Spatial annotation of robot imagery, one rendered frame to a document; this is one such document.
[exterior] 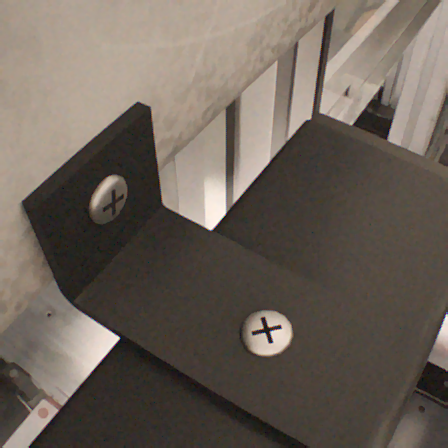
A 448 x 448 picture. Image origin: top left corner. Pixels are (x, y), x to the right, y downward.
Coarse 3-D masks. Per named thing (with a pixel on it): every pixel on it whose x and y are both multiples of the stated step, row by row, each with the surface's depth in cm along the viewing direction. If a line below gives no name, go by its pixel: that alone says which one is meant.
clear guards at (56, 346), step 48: (384, 0) 17; (432, 0) 25; (336, 48) 14; (384, 48) 20; (336, 96) 17; (192, 144) 10; (432, 144) 69; (192, 192) 11; (48, 288) 8; (0, 336) 7; (48, 336) 8; (96, 336) 10; (0, 384) 7; (48, 384) 9; (0, 432) 8
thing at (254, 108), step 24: (432, 24) 47; (312, 48) 13; (264, 72) 11; (312, 72) 14; (408, 72) 52; (432, 72) 50; (240, 96) 11; (264, 96) 11; (312, 96) 14; (408, 96) 54; (432, 96) 52; (240, 120) 11; (264, 120) 12; (288, 120) 14; (408, 120) 57; (432, 120) 54; (240, 144) 12; (264, 144) 13; (240, 168) 12; (240, 192) 13
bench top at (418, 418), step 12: (444, 156) 108; (420, 396) 75; (408, 408) 74; (420, 408) 74; (432, 408) 74; (444, 408) 73; (408, 420) 73; (420, 420) 72; (432, 420) 72; (444, 420) 72; (396, 432) 71; (408, 432) 71; (420, 432) 71; (432, 432) 71; (444, 432) 71; (396, 444) 70; (408, 444) 70; (420, 444) 70; (432, 444) 70; (444, 444) 70
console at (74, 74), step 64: (0, 0) 4; (64, 0) 4; (128, 0) 5; (192, 0) 6; (256, 0) 7; (320, 0) 9; (0, 64) 4; (64, 64) 5; (128, 64) 5; (192, 64) 6; (256, 64) 8; (0, 128) 4; (64, 128) 5; (192, 128) 7; (0, 192) 5; (0, 256) 5; (0, 320) 5
